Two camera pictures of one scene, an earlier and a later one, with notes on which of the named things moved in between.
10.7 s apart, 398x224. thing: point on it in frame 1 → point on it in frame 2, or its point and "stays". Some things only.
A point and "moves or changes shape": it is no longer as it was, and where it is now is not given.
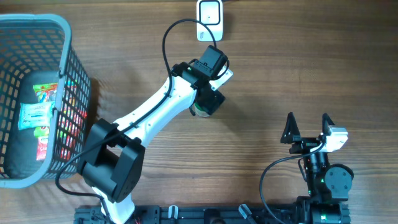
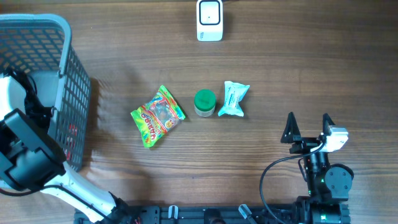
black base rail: [278, 214] stays
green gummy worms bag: [46, 93] moves or changes shape
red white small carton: [42, 134] moves or changes shape
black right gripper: [303, 143] stays
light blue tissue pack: [35, 114] → [233, 94]
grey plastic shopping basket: [45, 100] stays
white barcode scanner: [211, 13] stays
